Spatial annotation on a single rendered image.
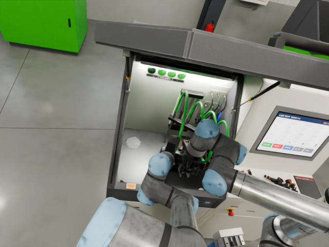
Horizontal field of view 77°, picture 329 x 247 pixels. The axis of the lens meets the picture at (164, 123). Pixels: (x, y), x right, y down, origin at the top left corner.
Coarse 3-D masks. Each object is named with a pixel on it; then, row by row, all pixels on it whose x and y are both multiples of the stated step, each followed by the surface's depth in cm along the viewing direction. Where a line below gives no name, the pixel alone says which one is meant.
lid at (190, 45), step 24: (96, 24) 37; (120, 24) 34; (144, 24) 30; (120, 48) 34; (144, 48) 30; (168, 48) 28; (192, 48) 26; (216, 48) 26; (240, 48) 26; (264, 48) 27; (312, 48) 31; (240, 72) 28; (264, 72) 28; (288, 72) 28; (312, 72) 29
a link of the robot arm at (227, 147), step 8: (224, 136) 73; (216, 144) 72; (224, 144) 71; (232, 144) 71; (240, 144) 72; (216, 152) 70; (224, 152) 68; (232, 152) 69; (240, 152) 70; (232, 160) 67; (240, 160) 70
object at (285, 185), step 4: (264, 176) 135; (268, 176) 134; (272, 180) 134; (276, 180) 133; (280, 180) 132; (288, 180) 138; (280, 184) 134; (284, 184) 134; (288, 184) 135; (292, 184) 135; (288, 188) 134
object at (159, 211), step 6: (132, 204) 131; (138, 204) 131; (156, 204) 131; (144, 210) 138; (150, 210) 138; (156, 210) 138; (162, 210) 138; (168, 210) 138; (198, 210) 138; (204, 210) 139; (156, 216) 147; (162, 216) 147; (168, 216) 147; (198, 216) 147; (168, 222) 158
